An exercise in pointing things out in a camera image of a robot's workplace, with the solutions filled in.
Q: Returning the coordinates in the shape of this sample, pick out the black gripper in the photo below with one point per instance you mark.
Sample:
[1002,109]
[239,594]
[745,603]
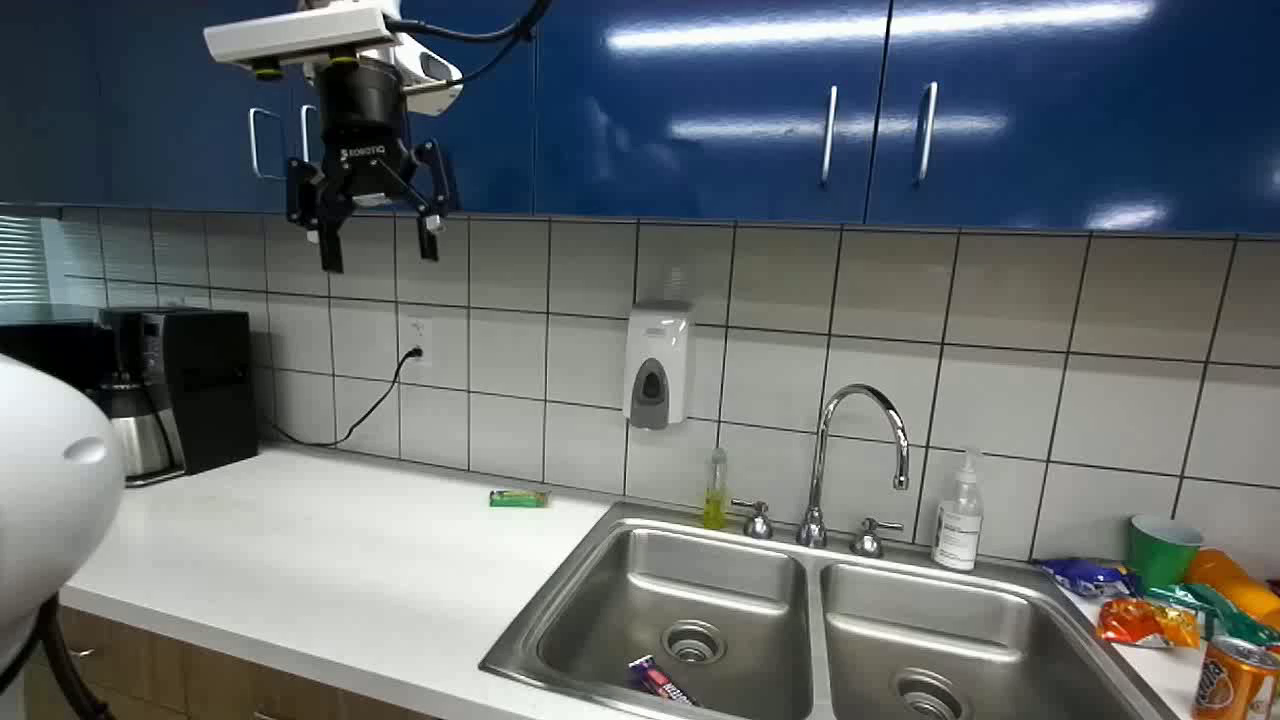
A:
[363,113]

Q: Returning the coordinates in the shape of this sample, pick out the purple protein bar packet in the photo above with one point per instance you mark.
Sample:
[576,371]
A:
[658,680]

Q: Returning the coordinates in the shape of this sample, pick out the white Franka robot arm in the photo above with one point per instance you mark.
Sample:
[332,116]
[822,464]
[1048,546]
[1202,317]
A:
[52,481]

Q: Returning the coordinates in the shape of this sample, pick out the stainless steel double sink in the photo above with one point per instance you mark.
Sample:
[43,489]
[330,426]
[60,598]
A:
[722,562]

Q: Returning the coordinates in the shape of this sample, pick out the sink drain strainer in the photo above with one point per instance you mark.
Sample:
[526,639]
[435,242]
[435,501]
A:
[927,693]
[694,645]

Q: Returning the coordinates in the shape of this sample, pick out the blue snack packet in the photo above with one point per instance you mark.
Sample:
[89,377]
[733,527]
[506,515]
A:
[1083,579]

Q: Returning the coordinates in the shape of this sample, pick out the orange snack packet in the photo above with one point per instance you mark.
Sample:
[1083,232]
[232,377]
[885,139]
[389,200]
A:
[1143,621]

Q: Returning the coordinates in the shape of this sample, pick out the blue cabinet door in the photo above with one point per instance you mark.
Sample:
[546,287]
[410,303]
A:
[493,145]
[1094,107]
[122,107]
[694,133]

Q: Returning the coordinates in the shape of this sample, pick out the black coffee maker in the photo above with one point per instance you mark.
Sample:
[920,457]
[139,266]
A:
[207,387]

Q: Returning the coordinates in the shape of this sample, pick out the steel coffee carafe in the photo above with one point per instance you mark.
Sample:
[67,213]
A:
[135,434]

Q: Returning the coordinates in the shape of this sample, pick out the yellow dish soap bottle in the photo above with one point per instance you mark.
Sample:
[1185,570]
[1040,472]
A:
[718,504]

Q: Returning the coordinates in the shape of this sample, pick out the wooden base cabinet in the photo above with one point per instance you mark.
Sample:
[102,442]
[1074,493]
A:
[203,674]

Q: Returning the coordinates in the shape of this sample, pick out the chrome gooseneck faucet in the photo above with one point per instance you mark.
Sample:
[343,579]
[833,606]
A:
[818,481]

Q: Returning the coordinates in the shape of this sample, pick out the clear pump sanitizer bottle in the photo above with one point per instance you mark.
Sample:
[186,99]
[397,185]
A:
[959,527]

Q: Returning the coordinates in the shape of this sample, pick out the green cup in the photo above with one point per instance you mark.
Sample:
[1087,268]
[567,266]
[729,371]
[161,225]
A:
[1157,551]

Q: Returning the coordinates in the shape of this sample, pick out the teal snack bag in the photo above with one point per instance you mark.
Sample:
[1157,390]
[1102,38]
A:
[1202,603]

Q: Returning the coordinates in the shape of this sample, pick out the orange snack tube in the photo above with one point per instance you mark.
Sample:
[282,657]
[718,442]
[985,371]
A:
[1233,582]

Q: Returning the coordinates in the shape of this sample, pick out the white wall outlet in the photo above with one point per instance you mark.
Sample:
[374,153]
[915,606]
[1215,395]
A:
[416,335]

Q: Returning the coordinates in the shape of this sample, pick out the white wall soap dispenser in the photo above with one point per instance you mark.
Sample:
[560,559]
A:
[658,366]

